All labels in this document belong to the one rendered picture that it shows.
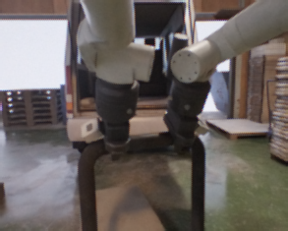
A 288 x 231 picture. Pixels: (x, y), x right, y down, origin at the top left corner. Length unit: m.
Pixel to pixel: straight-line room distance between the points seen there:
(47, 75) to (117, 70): 6.11
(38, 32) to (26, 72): 1.08
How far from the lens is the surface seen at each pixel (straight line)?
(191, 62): 0.42
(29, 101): 5.28
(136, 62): 0.39
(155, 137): 0.57
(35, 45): 6.64
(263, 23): 0.41
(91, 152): 0.54
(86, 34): 0.35
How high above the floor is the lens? 0.90
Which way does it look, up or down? 9 degrees down
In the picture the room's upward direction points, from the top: 2 degrees counter-clockwise
